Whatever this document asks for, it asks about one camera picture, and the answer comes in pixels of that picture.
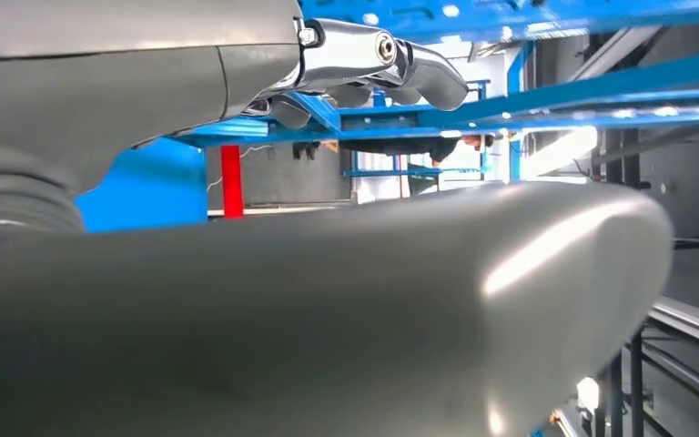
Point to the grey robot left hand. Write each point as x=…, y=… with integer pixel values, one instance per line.
x=265, y=332

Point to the blue metal shelf rack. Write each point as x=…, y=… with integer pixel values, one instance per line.
x=144, y=187

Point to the red barrier belt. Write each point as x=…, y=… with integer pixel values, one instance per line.
x=232, y=181

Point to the person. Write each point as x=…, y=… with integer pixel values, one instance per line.
x=398, y=146

